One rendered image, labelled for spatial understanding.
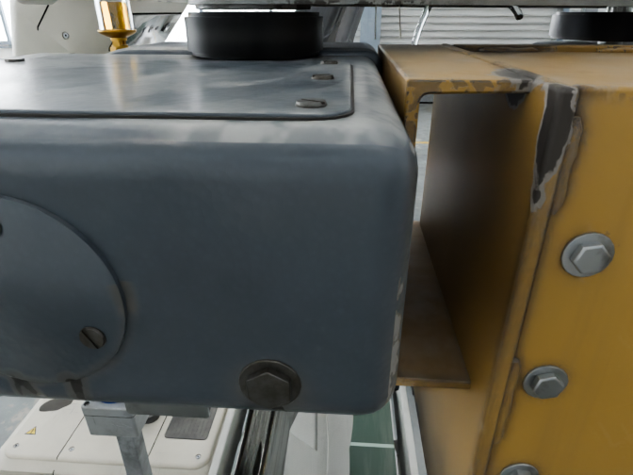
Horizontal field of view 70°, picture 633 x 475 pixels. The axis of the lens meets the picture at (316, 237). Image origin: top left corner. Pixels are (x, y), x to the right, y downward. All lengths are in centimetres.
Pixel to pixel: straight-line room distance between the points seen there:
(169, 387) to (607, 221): 18
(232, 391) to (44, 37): 90
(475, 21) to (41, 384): 798
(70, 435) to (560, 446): 145
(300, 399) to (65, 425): 150
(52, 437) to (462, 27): 747
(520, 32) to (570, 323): 806
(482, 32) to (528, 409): 790
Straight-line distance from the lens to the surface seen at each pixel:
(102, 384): 18
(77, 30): 97
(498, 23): 814
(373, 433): 129
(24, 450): 163
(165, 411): 56
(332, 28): 63
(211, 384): 16
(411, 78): 20
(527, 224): 20
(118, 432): 81
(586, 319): 24
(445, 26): 797
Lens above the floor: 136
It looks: 26 degrees down
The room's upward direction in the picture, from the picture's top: straight up
